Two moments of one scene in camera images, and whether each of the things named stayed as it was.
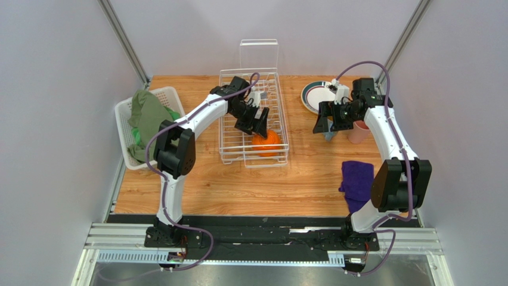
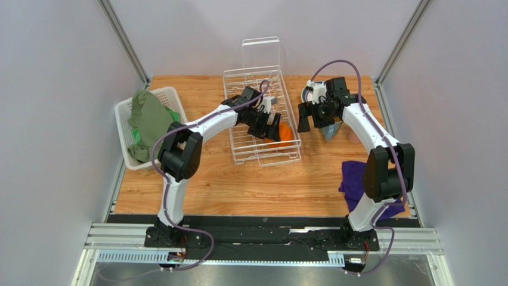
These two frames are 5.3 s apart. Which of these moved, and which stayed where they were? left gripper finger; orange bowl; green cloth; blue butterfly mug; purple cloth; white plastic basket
Moved: orange bowl; left gripper finger
Stayed: green cloth; white plastic basket; blue butterfly mug; purple cloth
